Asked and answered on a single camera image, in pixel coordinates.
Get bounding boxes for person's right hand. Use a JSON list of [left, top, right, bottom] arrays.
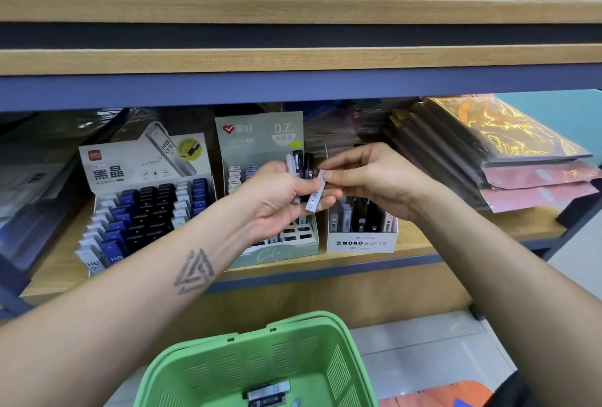
[[317, 143, 440, 223]]

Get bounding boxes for person's left hand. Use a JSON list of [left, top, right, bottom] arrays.
[[230, 159, 346, 244]]

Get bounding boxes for lead case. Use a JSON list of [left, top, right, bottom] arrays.
[[305, 170, 329, 214]]

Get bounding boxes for pale green display box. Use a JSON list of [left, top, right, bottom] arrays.
[[215, 111, 321, 269]]

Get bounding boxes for clear plastic display box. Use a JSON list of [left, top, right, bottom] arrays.
[[324, 143, 401, 255]]

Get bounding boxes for white display box red label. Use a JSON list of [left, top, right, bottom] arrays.
[[78, 122, 219, 278]]

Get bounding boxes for pile of lead cases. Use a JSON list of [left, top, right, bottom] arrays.
[[243, 379, 302, 407]]

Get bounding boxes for green plastic basket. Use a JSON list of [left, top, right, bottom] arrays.
[[134, 310, 379, 407]]

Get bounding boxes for person's left forearm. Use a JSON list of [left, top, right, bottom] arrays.
[[0, 209, 260, 407]]

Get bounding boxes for person's right forearm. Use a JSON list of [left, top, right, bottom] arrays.
[[412, 190, 602, 407]]

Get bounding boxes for dark plastic-wrapped packs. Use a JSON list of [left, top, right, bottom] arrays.
[[301, 94, 602, 214]]

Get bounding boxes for colourful printed mat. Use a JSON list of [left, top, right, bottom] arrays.
[[381, 380, 495, 407]]

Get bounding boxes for stack of wrapped paper packs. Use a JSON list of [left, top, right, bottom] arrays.
[[0, 111, 124, 281]]

